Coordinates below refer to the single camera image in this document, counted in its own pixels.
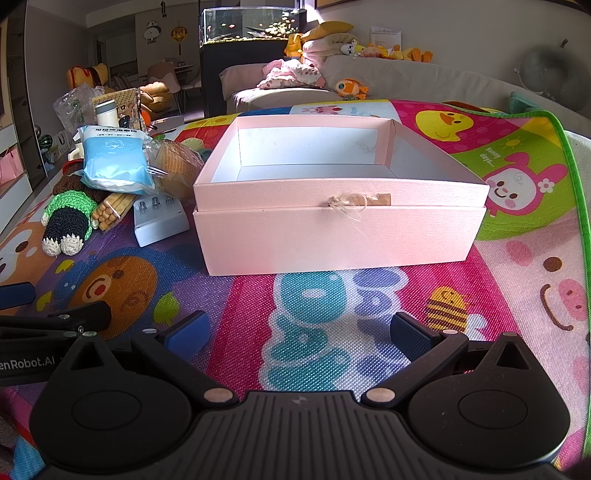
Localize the glass fish tank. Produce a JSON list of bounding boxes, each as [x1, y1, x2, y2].
[[199, 6, 307, 46]]

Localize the colourful cartoon play mat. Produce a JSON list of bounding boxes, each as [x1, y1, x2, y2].
[[0, 98, 579, 464]]

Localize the black fish tank stand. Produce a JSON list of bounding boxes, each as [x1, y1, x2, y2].
[[199, 41, 296, 119]]

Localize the pink crumpled blanket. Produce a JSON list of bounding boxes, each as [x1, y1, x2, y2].
[[257, 58, 327, 90]]

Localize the white paper sheet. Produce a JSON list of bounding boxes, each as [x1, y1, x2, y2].
[[369, 25, 403, 49]]

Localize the pink cardboard box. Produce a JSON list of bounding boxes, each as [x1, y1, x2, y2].
[[192, 114, 490, 277]]

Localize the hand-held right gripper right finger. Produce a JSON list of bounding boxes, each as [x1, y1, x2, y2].
[[360, 311, 532, 407]]

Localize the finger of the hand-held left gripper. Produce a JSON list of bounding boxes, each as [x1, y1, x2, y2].
[[0, 302, 112, 341], [0, 283, 36, 315]]

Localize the blue cotton pad packet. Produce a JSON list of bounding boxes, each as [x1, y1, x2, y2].
[[73, 124, 156, 195]]

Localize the large yellow plush toy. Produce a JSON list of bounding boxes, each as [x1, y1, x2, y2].
[[66, 64, 110, 89]]

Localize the clear plastic bag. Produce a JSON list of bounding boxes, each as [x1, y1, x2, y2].
[[52, 88, 100, 136]]

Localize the green crochet doll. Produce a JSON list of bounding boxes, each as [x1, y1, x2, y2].
[[41, 173, 112, 257]]

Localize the biscuit stick packet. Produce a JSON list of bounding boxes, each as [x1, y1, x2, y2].
[[90, 191, 140, 232]]

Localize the yellow pillow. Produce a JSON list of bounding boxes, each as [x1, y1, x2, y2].
[[302, 20, 359, 43]]

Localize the beige sofa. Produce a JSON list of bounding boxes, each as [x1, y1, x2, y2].
[[219, 54, 591, 139]]

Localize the yellow plush toys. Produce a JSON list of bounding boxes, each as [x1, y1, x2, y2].
[[359, 43, 434, 62]]

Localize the wafer cone packet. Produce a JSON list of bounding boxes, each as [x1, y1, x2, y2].
[[147, 140, 205, 200]]

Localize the kraft paper pouch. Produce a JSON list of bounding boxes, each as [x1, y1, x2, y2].
[[91, 88, 142, 136]]

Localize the teal cloth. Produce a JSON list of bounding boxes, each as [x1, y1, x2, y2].
[[509, 91, 551, 114]]

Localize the orange fish plush toy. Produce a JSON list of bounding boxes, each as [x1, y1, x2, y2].
[[334, 78, 369, 99]]

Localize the white cabinet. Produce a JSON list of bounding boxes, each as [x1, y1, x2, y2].
[[0, 124, 34, 234]]

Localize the white battery charger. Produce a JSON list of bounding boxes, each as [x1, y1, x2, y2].
[[132, 196, 191, 248]]

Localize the grey neck pillow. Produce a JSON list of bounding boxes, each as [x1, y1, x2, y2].
[[519, 43, 585, 96]]

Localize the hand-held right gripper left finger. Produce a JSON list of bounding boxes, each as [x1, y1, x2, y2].
[[69, 310, 238, 407]]

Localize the white bottle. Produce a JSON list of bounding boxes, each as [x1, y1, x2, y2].
[[94, 100, 120, 127]]

